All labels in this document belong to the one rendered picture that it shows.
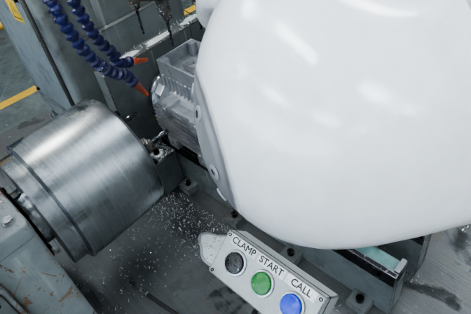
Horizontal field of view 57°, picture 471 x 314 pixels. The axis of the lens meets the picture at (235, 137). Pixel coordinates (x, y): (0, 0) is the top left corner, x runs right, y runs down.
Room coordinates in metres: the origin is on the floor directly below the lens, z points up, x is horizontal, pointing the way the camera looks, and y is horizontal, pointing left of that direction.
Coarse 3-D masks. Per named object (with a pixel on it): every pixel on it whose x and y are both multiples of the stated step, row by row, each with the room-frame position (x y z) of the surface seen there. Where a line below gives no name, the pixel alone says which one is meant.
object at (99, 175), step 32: (64, 128) 0.59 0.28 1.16; (96, 128) 0.59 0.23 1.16; (128, 128) 0.59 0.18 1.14; (0, 160) 0.57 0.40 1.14; (32, 160) 0.53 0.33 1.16; (64, 160) 0.53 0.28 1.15; (96, 160) 0.54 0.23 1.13; (128, 160) 0.55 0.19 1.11; (32, 192) 0.49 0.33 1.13; (64, 192) 0.48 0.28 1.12; (96, 192) 0.50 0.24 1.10; (128, 192) 0.52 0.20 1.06; (160, 192) 0.55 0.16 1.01; (64, 224) 0.46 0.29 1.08; (96, 224) 0.47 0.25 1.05; (128, 224) 0.51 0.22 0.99
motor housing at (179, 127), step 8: (176, 96) 0.76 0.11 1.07; (184, 104) 0.73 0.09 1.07; (192, 104) 0.72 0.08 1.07; (160, 112) 0.76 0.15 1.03; (176, 112) 0.71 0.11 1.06; (184, 112) 0.71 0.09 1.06; (192, 112) 0.70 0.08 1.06; (160, 120) 0.76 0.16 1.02; (168, 120) 0.73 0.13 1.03; (176, 120) 0.72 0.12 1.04; (184, 120) 0.69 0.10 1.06; (168, 128) 0.74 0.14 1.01; (176, 128) 0.71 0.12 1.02; (184, 128) 0.69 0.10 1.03; (176, 136) 0.73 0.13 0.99; (184, 136) 0.69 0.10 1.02; (192, 136) 0.68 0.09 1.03; (184, 144) 0.72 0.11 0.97; (192, 144) 0.68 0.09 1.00; (200, 152) 0.66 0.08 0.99
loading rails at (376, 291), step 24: (168, 144) 0.80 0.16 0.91; (192, 168) 0.74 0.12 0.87; (192, 192) 0.72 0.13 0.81; (216, 192) 0.68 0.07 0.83; (240, 216) 0.61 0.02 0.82; (408, 240) 0.43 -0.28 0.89; (336, 264) 0.43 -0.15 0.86; (360, 264) 0.39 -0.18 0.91; (384, 264) 0.38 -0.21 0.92; (408, 264) 0.42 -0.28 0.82; (360, 288) 0.39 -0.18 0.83; (384, 288) 0.36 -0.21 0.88; (360, 312) 0.35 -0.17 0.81; (384, 312) 0.35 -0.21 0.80
